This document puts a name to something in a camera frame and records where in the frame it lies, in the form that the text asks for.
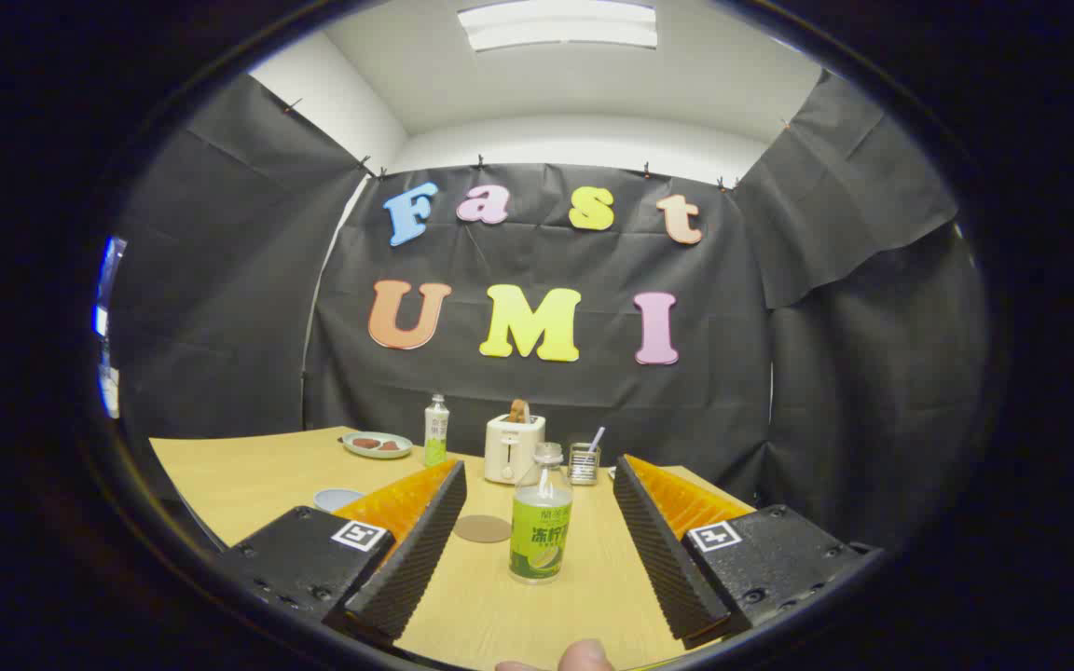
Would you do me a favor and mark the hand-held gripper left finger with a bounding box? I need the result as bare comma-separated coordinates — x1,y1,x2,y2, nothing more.
215,459,468,649

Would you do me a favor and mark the white toaster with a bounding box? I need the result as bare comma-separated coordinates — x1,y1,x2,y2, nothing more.
484,413,547,486

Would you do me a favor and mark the wire mesh holder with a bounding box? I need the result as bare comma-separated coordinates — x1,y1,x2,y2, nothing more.
568,443,602,486

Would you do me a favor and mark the pale green plate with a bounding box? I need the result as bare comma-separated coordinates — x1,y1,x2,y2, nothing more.
341,431,414,459

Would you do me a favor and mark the juice bottle green label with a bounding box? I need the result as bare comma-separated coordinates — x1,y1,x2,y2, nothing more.
509,443,573,585

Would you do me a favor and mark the round brown coaster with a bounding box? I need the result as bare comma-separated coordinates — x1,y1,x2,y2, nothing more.
453,514,513,544

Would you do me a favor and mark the bright window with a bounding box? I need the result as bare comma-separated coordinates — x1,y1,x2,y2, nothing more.
92,236,128,420

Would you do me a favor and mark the wooden table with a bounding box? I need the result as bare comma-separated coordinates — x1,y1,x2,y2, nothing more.
150,427,762,671

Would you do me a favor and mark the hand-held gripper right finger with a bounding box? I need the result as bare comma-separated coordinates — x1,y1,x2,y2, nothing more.
613,454,883,650

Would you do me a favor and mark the tall capped green drink bottle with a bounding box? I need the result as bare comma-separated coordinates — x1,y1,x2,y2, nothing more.
423,393,450,467

